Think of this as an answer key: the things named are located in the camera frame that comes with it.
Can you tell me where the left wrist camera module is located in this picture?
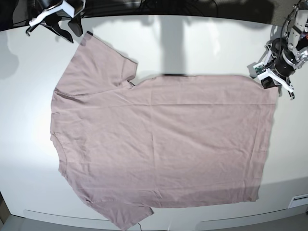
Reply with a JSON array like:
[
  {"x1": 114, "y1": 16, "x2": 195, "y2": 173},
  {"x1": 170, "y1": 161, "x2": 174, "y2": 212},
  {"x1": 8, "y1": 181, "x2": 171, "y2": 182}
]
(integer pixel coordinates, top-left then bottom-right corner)
[{"x1": 247, "y1": 63, "x2": 263, "y2": 79}]

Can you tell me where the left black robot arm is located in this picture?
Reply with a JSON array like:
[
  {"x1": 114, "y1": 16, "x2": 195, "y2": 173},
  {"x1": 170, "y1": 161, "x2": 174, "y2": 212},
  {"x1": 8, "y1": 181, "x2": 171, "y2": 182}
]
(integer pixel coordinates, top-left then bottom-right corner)
[{"x1": 253, "y1": 0, "x2": 308, "y2": 99}]

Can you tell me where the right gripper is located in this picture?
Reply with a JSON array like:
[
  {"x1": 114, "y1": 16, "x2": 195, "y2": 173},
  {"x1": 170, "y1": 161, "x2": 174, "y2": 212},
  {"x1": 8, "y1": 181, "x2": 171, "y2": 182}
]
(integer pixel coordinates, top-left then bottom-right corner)
[{"x1": 29, "y1": 0, "x2": 86, "y2": 43}]

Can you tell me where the pink T-shirt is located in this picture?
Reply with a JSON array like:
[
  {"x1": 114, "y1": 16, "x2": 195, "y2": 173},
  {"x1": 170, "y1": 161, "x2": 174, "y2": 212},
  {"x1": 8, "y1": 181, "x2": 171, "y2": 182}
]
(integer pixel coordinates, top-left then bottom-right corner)
[{"x1": 51, "y1": 33, "x2": 278, "y2": 231}]

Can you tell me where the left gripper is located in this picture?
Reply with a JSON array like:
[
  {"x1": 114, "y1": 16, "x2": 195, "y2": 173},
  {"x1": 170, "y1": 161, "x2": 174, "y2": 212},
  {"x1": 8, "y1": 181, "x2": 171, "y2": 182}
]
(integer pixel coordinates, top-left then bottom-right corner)
[{"x1": 257, "y1": 40, "x2": 308, "y2": 98}]

